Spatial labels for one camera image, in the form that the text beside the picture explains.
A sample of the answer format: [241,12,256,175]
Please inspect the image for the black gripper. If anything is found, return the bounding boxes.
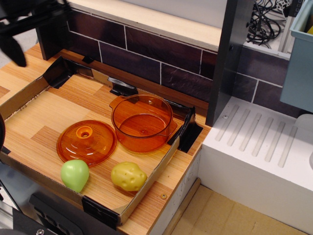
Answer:
[0,0,71,67]

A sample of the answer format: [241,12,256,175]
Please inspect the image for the yellow toy potato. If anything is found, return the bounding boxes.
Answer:
[111,162,147,191]

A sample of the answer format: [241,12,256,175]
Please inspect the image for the orange transparent pot lid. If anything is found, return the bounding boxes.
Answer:
[56,120,117,167]

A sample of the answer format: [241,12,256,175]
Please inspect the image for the orange transparent pot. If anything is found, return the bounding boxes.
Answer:
[110,94,178,153]

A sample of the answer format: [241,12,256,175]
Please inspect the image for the green toy pear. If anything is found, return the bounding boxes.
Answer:
[61,159,89,193]

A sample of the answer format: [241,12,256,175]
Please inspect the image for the white dish drainer sink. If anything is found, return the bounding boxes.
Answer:
[199,98,313,234]

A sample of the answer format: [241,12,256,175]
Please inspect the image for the teal plastic bin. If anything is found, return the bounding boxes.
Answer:
[280,0,313,112]

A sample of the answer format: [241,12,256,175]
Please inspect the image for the dark grey vertical post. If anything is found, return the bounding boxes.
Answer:
[205,0,254,126]

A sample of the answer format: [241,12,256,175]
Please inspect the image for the tangled black cables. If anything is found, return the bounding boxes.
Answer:
[246,0,291,48]

